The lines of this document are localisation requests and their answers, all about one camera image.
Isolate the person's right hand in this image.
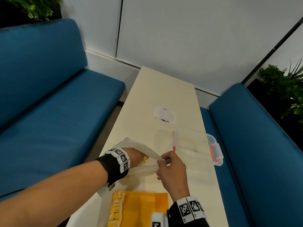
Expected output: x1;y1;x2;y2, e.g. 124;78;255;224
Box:
156;150;191;202

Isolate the person's left hand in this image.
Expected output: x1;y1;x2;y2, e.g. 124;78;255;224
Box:
127;148;150;169

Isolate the clear plastic bag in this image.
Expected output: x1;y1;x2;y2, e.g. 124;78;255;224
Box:
111;137;175;179

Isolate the clear box with red latches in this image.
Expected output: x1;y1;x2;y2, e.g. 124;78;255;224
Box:
155;129;224;166

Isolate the yellow tray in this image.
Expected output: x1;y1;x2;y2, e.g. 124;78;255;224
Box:
108;190;169;227

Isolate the row of tea bags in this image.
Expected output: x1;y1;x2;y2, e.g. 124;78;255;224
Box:
109;191;125;227

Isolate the person's right forearm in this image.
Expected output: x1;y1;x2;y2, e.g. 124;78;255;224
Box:
167;202;210;227

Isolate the person's left forearm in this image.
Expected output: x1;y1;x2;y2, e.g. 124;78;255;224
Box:
0;153;129;227

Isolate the white marker wristband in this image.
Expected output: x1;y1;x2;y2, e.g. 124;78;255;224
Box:
176;196;206;224
104;148;131;173

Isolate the white paper patch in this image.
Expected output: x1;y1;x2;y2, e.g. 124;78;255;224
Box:
153;106;177;123

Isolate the blue sofa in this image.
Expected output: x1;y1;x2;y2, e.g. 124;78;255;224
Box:
200;82;303;227
0;18;125;201

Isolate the green leafy plant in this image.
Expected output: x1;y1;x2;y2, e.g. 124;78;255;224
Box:
258;60;303;119
7;0;62;21

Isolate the black metal pole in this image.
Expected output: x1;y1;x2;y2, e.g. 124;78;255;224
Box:
241;16;303;85

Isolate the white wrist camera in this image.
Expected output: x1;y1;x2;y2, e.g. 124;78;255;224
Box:
151;212;169;227
97;182;116;198

